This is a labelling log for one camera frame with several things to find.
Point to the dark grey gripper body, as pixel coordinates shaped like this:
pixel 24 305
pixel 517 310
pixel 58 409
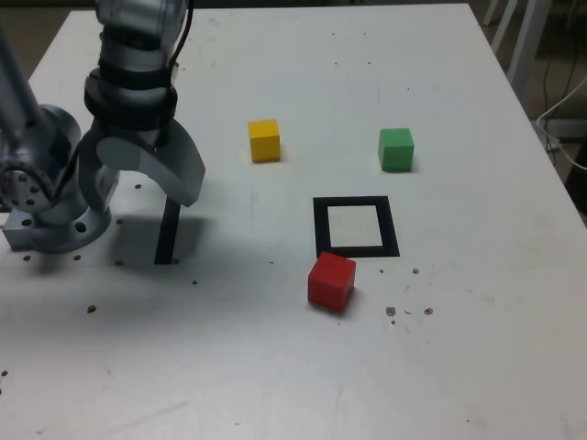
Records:
pixel 137 134

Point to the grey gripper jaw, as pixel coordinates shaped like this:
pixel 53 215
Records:
pixel 179 169
pixel 89 174

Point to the yellow cube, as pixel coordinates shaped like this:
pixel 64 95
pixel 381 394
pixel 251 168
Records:
pixel 264 142

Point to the red cube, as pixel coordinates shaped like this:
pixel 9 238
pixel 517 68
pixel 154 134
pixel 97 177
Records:
pixel 331 282

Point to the green cube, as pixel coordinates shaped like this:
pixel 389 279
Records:
pixel 396 149

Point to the black tape square outline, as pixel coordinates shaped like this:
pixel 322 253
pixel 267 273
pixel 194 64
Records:
pixel 321 229

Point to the black tape strip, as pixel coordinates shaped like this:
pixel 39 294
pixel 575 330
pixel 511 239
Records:
pixel 166 234

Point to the white furniture leg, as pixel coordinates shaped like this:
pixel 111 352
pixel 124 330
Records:
pixel 504 23
pixel 491 11
pixel 527 41

